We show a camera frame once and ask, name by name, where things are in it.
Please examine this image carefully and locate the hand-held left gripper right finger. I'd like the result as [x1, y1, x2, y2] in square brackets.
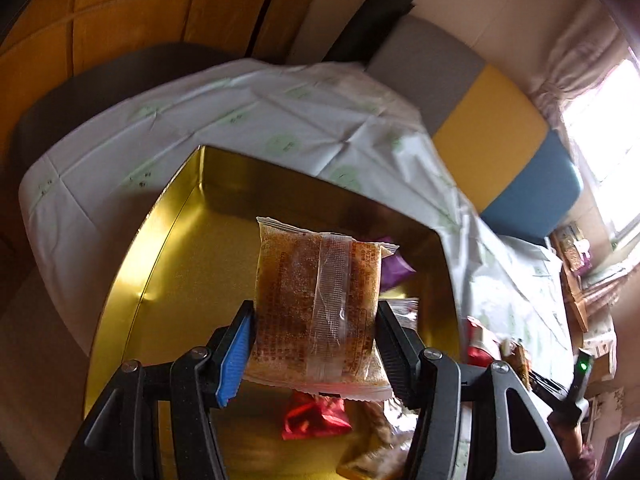
[376, 300, 573, 480]

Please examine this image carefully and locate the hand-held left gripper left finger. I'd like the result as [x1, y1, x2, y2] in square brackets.
[55, 300, 257, 480]

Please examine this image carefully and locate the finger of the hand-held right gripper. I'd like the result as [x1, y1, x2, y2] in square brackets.
[529, 369, 568, 403]

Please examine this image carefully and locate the yellow wafer stick packet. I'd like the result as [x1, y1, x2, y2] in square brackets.
[501, 340, 532, 391]

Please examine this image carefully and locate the white packet with red label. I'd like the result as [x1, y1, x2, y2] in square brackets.
[390, 297, 421, 331]

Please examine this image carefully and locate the clear brown pastry packet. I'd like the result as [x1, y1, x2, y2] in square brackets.
[247, 216, 401, 402]

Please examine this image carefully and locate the purple snack packet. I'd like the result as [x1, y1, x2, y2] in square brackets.
[375, 236, 416, 292]

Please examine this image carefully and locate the gold tin box maroon outside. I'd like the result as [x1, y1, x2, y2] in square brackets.
[82, 145, 463, 480]

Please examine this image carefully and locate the shiny red snack packet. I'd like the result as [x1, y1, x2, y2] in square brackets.
[281, 391, 352, 442]

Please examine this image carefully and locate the yellow-brown nut packet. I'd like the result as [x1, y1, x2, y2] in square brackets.
[336, 400, 416, 480]

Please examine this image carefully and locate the person's right forearm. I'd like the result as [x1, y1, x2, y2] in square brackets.
[552, 420, 599, 480]

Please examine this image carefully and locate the red-orange snack packet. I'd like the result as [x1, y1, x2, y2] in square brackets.
[466, 316, 503, 367]

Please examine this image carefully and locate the wooden side table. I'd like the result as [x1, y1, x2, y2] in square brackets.
[560, 260, 621, 333]

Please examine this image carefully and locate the patterned tissue box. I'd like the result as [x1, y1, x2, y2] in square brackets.
[552, 225, 591, 273]

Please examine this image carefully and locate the white cloud-print tablecloth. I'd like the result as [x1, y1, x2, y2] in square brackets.
[20, 57, 576, 391]

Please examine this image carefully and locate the window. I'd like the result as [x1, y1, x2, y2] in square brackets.
[560, 57, 640, 241]

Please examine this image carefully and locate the beige curtain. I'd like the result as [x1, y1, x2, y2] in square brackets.
[530, 0, 636, 126]

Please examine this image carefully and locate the black rolled mat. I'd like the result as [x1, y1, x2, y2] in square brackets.
[322, 0, 417, 63]

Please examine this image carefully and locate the wooden cabinet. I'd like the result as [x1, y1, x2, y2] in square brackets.
[0, 0, 331, 68]

